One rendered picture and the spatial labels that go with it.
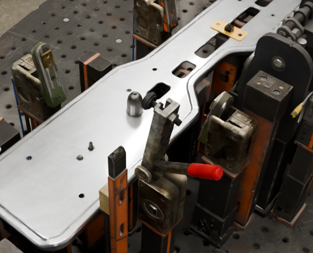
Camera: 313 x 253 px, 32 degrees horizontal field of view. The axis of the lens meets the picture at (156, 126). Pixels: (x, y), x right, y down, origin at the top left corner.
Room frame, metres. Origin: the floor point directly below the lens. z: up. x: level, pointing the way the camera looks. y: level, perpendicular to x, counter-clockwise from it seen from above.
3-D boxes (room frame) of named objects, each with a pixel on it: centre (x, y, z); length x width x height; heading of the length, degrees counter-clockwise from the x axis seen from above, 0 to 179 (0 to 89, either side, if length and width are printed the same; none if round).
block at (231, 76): (1.03, -0.17, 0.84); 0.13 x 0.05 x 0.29; 54
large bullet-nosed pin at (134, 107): (0.76, 0.04, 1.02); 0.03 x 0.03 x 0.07
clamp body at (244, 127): (0.69, -0.14, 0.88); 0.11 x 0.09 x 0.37; 54
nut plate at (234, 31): (1.04, -0.15, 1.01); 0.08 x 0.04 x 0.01; 55
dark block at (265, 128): (0.73, -0.20, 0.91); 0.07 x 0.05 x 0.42; 54
